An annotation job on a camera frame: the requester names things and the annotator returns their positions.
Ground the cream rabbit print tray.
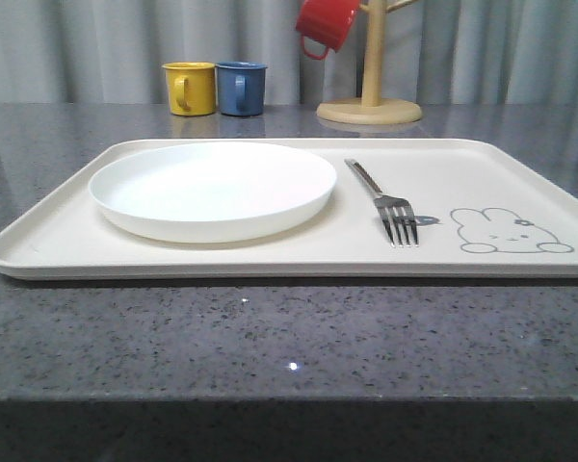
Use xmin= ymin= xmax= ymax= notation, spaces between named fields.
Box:
xmin=0 ymin=139 xmax=578 ymax=279

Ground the red enamel mug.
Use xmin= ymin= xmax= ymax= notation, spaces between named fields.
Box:
xmin=295 ymin=0 xmax=360 ymax=60

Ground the wooden mug tree stand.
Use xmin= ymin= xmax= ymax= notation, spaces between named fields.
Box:
xmin=316 ymin=1 xmax=422 ymax=125

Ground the blue enamel mug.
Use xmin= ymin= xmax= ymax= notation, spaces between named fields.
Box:
xmin=216 ymin=62 xmax=267 ymax=116

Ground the white round plate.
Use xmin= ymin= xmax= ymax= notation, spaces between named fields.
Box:
xmin=89 ymin=141 xmax=337 ymax=244

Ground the yellow enamel mug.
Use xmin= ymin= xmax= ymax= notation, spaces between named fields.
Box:
xmin=163 ymin=62 xmax=217 ymax=116

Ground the silver metal fork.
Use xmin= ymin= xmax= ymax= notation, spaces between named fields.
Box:
xmin=344 ymin=159 xmax=419 ymax=247

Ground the grey pleated curtain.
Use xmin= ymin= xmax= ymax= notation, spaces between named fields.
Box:
xmin=0 ymin=1 xmax=578 ymax=105

